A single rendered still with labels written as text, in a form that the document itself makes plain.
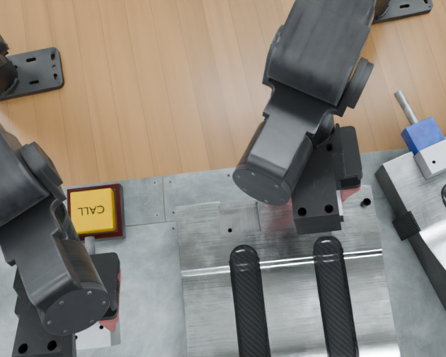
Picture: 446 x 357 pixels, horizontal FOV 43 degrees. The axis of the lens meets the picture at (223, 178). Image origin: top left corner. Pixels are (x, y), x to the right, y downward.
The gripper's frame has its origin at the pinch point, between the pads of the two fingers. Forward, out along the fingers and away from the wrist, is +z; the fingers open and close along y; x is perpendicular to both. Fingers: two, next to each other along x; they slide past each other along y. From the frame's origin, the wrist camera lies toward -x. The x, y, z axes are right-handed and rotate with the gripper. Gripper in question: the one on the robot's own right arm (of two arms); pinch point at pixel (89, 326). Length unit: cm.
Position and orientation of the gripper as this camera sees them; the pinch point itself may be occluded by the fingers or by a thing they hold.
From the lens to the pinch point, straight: 69.4
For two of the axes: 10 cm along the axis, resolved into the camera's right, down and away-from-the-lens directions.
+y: 9.9, -1.1, -0.1
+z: 0.8, 6.8, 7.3
